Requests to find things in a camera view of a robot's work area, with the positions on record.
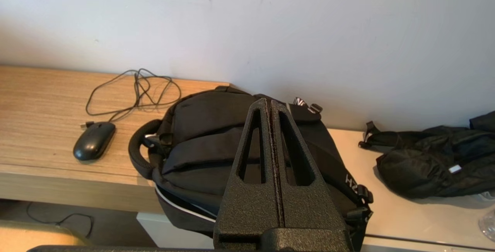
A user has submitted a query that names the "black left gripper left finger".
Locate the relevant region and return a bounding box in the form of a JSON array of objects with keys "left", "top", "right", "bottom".
[{"left": 213, "top": 98, "right": 285, "bottom": 243}]

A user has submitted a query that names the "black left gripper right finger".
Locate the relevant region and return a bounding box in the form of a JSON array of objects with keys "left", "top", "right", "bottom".
[{"left": 270, "top": 100, "right": 350, "bottom": 231}]

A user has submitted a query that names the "black backpack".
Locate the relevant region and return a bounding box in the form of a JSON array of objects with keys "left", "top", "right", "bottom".
[{"left": 128, "top": 86, "right": 375, "bottom": 252}]

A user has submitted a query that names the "black crumpled fabric bag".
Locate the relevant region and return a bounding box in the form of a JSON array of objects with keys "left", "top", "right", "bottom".
[{"left": 358, "top": 111, "right": 495, "bottom": 199}]

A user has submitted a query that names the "black computer mouse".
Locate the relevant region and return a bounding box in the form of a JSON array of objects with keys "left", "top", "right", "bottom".
[{"left": 73, "top": 122, "right": 116, "bottom": 162}]

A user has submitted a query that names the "clear plastic wrapper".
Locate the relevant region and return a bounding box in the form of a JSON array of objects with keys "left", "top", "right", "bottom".
[{"left": 469, "top": 190, "right": 495, "bottom": 202}]

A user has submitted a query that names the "red-capped plastic bottle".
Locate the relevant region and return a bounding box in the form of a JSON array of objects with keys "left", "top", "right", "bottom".
[{"left": 479, "top": 209, "right": 495, "bottom": 242}]

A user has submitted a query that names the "tan chair seat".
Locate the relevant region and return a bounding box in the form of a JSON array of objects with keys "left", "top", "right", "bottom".
[{"left": 0, "top": 220, "right": 91, "bottom": 252}]

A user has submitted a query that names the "black floor cable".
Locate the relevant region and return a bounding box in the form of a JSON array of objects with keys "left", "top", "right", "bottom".
[{"left": 26, "top": 202, "right": 94, "bottom": 238}]

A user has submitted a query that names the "black mouse cable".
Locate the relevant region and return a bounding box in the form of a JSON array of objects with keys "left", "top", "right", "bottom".
[{"left": 79, "top": 68, "right": 182, "bottom": 129}]

